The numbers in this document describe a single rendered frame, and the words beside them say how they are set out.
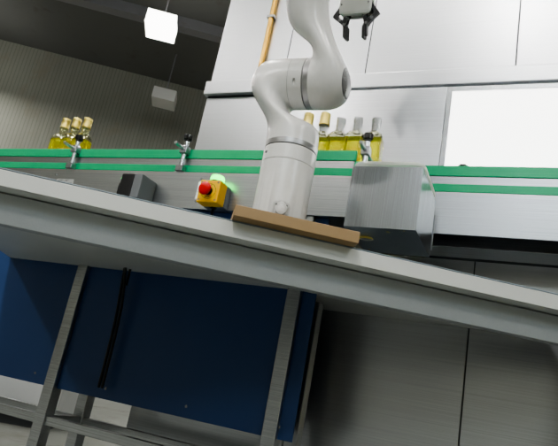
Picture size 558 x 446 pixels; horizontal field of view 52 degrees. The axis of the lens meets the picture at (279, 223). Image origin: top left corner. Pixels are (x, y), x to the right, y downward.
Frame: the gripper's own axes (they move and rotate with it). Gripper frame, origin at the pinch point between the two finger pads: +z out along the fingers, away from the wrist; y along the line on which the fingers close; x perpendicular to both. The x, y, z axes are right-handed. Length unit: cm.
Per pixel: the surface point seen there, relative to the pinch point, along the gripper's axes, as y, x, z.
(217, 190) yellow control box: 32, 25, 50
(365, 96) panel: 3.1, -25.0, 14.1
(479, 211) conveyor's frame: -39, 8, 52
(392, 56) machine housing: -3.6, -33.9, -1.3
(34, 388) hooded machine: 196, -63, 162
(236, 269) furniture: 2, 67, 66
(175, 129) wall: 635, -824, -87
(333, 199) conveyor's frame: -1, 18, 51
